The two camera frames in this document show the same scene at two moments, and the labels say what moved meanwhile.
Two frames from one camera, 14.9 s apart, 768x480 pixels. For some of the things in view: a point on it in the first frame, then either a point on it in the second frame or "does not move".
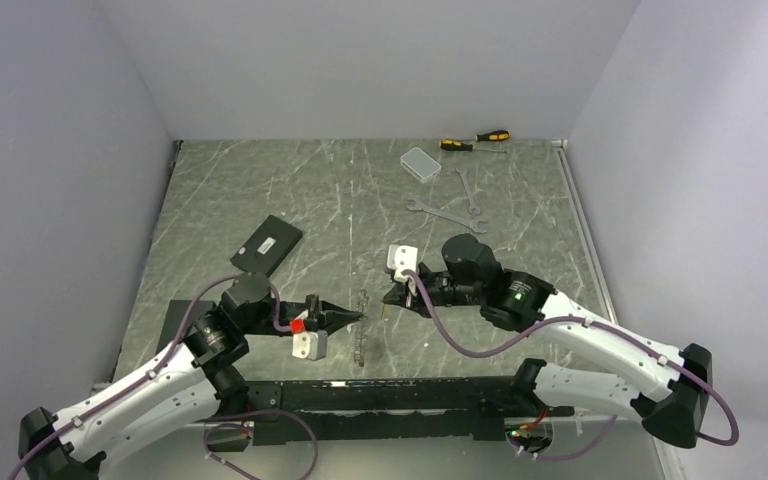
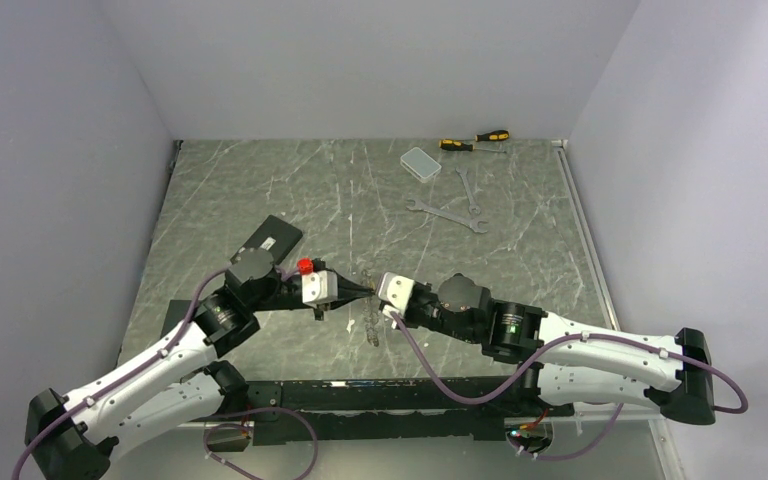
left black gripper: [328, 315] to [347, 291]
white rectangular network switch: [420, 165] does not move
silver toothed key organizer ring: [361, 333] to [371, 315]
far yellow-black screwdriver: [493, 135] does not move
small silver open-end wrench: [464, 175] does not move
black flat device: [267, 246] does not move
